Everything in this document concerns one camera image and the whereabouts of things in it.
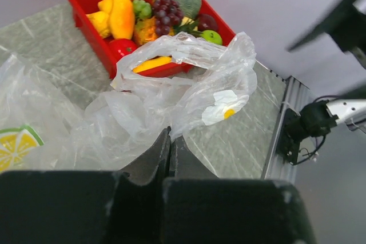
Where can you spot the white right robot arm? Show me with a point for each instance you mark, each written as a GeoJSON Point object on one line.
{"type": "Point", "coordinates": [318, 118]}

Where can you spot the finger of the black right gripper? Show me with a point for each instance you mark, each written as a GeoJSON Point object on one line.
{"type": "Point", "coordinates": [345, 24]}

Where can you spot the red fake apple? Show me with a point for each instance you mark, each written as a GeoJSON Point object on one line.
{"type": "Point", "coordinates": [122, 47]}

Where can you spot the yellow orange fake mango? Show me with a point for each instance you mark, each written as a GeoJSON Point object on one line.
{"type": "Point", "coordinates": [122, 19]}

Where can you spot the yellow fake lemon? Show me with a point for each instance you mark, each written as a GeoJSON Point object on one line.
{"type": "Point", "coordinates": [105, 6]}

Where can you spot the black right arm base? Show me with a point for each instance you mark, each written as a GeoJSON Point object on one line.
{"type": "Point", "coordinates": [291, 135]}

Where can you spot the dark red fake plum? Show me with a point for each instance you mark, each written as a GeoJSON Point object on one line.
{"type": "Point", "coordinates": [206, 22]}

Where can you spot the green fake grape bunch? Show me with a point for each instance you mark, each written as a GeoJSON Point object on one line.
{"type": "Point", "coordinates": [142, 9]}

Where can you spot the clear plastic bag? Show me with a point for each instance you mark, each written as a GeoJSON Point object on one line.
{"type": "Point", "coordinates": [202, 85]}

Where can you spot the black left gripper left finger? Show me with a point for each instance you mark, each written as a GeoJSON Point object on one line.
{"type": "Point", "coordinates": [123, 206]}

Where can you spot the orange fake pineapple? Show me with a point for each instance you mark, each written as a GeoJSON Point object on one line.
{"type": "Point", "coordinates": [144, 30]}

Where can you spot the purple fake grape bunch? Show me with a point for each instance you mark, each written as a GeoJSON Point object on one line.
{"type": "Point", "coordinates": [168, 15]}

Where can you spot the aluminium mounting rail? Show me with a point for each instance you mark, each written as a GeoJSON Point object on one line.
{"type": "Point", "coordinates": [296, 96]}

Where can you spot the green fake apple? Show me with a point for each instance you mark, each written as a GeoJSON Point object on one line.
{"type": "Point", "coordinates": [211, 36]}

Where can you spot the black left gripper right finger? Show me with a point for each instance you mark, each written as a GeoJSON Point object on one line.
{"type": "Point", "coordinates": [201, 208]}

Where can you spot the bumpy yellow fake citron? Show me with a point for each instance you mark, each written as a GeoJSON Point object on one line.
{"type": "Point", "coordinates": [100, 22]}

